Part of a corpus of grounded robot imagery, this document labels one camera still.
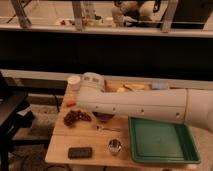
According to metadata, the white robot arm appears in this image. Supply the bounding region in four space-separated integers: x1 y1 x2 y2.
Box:
76 72 213 133

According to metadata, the orange fruit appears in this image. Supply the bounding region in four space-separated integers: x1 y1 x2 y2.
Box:
117 87 126 92

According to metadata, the yellow banana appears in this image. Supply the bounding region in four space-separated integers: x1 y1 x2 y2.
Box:
123 84 146 90

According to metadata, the white plastic cup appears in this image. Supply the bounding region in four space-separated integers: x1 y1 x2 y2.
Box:
67 75 81 91

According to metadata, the metal spoon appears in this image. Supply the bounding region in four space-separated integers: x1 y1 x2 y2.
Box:
92 125 121 132

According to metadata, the dark grape bunch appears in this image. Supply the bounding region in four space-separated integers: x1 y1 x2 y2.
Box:
63 110 91 127

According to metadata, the blue sponge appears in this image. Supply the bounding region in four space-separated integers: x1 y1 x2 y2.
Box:
151 82 168 90

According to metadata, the wooden table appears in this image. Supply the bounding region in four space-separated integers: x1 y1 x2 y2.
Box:
45 86 197 170

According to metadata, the small metal cup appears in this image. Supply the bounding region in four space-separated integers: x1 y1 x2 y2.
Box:
108 139 122 155

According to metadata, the green plastic tray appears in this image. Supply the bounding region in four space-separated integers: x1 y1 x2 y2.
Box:
128 117 200 164

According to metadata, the black chair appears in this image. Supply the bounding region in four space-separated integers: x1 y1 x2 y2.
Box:
0 72 34 171

